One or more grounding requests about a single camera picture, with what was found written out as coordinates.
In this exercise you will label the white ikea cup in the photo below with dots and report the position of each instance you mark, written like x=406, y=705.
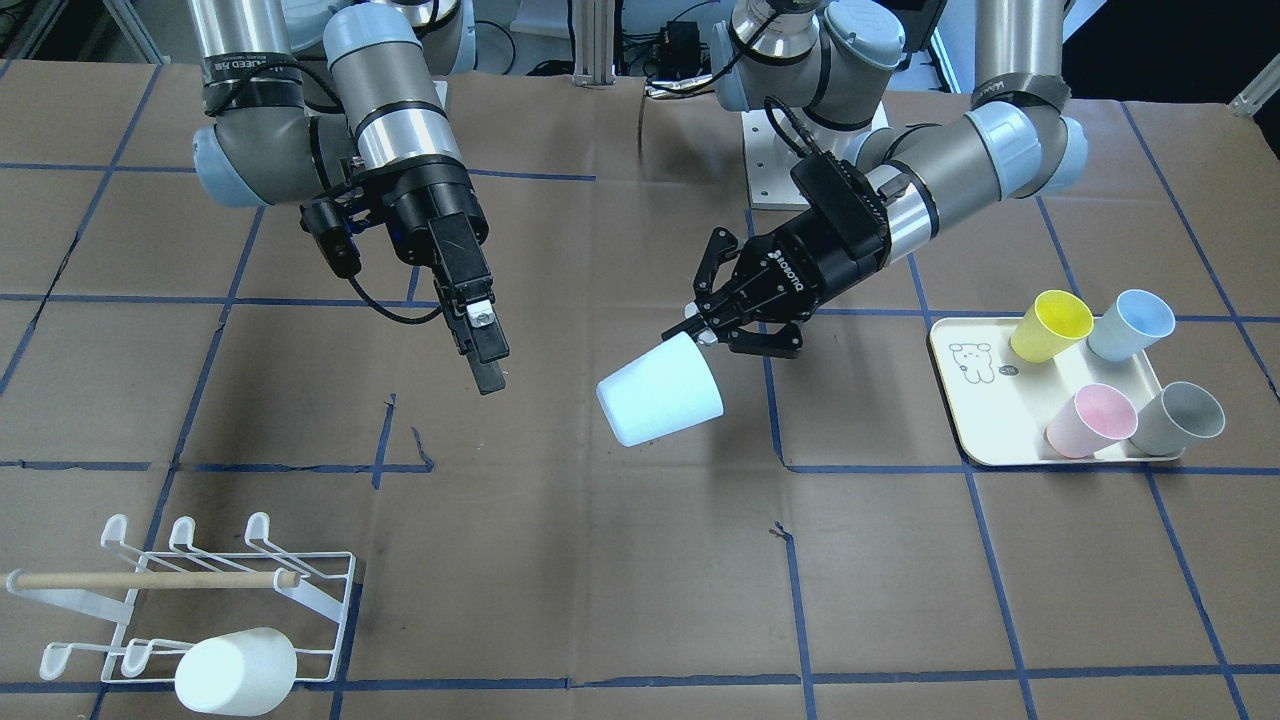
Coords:
x=246, y=673

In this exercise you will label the cream serving tray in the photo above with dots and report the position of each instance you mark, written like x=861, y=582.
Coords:
x=1001, y=404

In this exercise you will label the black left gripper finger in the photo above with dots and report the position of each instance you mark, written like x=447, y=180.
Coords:
x=723, y=248
x=708, y=329

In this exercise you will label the white wire cup rack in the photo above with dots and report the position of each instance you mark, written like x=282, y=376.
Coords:
x=160, y=603

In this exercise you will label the pink ikea cup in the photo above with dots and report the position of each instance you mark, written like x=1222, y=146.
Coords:
x=1095, y=417

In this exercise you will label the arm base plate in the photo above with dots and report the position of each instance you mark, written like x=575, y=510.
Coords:
x=768, y=162

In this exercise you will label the grey ikea cup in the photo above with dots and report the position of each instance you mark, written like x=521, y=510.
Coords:
x=1182, y=415

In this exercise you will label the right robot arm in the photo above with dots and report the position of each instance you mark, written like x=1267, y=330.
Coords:
x=363, y=143

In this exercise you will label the light blue cup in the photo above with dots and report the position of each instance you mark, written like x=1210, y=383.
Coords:
x=1136, y=320
x=669, y=388

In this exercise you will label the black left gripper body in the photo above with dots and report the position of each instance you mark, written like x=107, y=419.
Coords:
x=808, y=272

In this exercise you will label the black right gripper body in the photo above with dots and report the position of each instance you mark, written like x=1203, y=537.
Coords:
x=432, y=208

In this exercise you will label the light blue cup front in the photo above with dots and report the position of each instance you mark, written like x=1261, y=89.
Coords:
x=1136, y=320

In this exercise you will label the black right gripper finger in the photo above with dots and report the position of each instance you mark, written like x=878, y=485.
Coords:
x=477, y=333

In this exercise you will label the yellow ikea cup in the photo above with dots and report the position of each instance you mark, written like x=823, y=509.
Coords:
x=1055, y=322

